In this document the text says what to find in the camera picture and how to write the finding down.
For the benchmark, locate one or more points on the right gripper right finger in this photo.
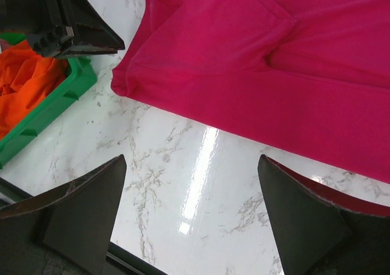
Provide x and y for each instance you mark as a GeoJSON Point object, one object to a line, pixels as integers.
{"type": "Point", "coordinates": [320, 230]}

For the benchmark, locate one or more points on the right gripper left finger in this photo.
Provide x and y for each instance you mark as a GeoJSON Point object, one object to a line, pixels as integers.
{"type": "Point", "coordinates": [67, 229]}

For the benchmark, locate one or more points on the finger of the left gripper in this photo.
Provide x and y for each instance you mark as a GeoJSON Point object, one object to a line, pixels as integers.
{"type": "Point", "coordinates": [86, 33]}

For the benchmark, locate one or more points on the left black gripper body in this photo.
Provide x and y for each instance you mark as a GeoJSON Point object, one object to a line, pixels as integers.
{"type": "Point", "coordinates": [47, 25]}

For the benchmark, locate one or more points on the magenta t-shirt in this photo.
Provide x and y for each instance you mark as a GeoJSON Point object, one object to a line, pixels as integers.
{"type": "Point", "coordinates": [307, 76]}

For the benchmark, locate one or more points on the green plastic tray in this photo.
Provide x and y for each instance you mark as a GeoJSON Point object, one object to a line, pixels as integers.
{"type": "Point", "coordinates": [80, 77]}

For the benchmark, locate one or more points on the orange t-shirt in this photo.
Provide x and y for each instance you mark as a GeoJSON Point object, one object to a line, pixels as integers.
{"type": "Point", "coordinates": [26, 80]}

